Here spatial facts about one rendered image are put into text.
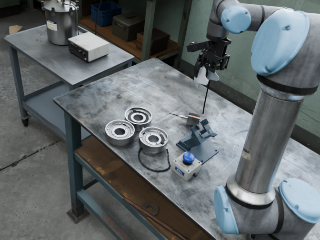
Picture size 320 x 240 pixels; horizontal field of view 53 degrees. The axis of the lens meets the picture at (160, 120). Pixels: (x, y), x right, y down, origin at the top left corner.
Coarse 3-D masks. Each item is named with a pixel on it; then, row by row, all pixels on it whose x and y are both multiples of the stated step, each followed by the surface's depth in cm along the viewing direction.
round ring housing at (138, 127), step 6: (132, 108) 127; (138, 108) 128; (144, 108) 127; (126, 114) 125; (132, 114) 125; (138, 114) 126; (150, 114) 125; (126, 120) 121; (144, 120) 123; (150, 120) 122; (138, 126) 120; (144, 126) 121
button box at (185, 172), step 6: (180, 156) 109; (174, 162) 107; (180, 162) 107; (186, 162) 107; (192, 162) 108; (198, 162) 108; (174, 168) 108; (180, 168) 106; (186, 168) 105; (192, 168) 106; (198, 168) 108; (180, 174) 107; (186, 174) 105; (192, 174) 107; (186, 180) 106
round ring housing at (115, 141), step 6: (114, 120) 119; (120, 120) 120; (108, 126) 118; (120, 126) 119; (126, 126) 120; (132, 126) 118; (108, 132) 116; (114, 132) 116; (120, 132) 120; (126, 132) 117; (132, 132) 117; (108, 138) 114; (114, 138) 112; (126, 138) 113; (132, 138) 116; (114, 144) 115; (120, 144) 114; (126, 144) 116
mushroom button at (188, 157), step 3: (186, 153) 106; (189, 153) 107; (183, 156) 106; (186, 156) 105; (189, 156) 105; (192, 156) 106; (183, 159) 105; (186, 159) 105; (189, 159) 105; (192, 159) 105; (189, 162) 105
